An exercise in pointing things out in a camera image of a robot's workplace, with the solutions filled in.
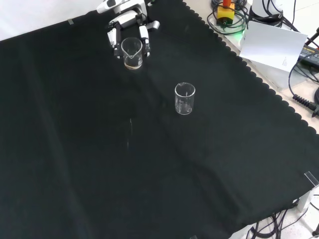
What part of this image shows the green cable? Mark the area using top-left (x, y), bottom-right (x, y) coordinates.
top-left (206, 0), bottom-right (249, 34)

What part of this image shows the pale board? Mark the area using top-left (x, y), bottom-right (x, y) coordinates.
top-left (239, 20), bottom-right (309, 73)

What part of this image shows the white bench bracket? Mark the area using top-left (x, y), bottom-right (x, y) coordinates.
top-left (296, 186), bottom-right (319, 213)

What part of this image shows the black power adapter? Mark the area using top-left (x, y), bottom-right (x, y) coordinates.
top-left (298, 45), bottom-right (319, 66)

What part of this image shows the black coiled cable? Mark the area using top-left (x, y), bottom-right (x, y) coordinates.
top-left (288, 53), bottom-right (319, 118)

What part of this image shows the clear tape strip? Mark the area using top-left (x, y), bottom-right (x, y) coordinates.
top-left (304, 171), bottom-right (319, 187)

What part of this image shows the black floor cable bundle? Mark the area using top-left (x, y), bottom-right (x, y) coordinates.
top-left (245, 208), bottom-right (319, 239)

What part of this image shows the black tripod leg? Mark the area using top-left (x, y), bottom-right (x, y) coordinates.
top-left (305, 26), bottom-right (319, 47)

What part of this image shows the clear glass beaker with spout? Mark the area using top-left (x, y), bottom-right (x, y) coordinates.
top-left (121, 37), bottom-right (144, 71)

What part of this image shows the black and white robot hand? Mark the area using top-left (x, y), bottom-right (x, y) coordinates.
top-left (107, 8), bottom-right (160, 59)

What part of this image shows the yellow stop button box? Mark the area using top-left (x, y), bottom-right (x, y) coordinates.
top-left (216, 0), bottom-right (236, 26)

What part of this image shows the black bench cloth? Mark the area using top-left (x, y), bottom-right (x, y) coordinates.
top-left (0, 0), bottom-right (319, 239)

